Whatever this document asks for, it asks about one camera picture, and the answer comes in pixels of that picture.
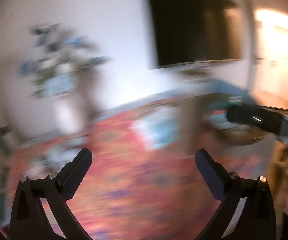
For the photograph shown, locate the person's right hand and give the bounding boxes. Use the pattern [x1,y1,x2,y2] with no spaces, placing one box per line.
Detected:
[269,142,288,218]

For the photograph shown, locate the floral orange table cloth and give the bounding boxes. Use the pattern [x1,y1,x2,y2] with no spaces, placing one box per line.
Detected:
[6,97,279,240]

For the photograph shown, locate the white ribbed ceramic vase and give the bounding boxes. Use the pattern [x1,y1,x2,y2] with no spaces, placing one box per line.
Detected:
[54,73,95,137]

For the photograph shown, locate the tissue box white blue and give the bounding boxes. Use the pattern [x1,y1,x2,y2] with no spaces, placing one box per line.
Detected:
[132,117,179,151]

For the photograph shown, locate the blue white artificial flowers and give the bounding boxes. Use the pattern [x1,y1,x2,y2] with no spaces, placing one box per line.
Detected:
[19,24,109,99]

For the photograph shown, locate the black wall television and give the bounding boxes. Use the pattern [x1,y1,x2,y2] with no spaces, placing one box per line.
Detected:
[149,0,243,68]

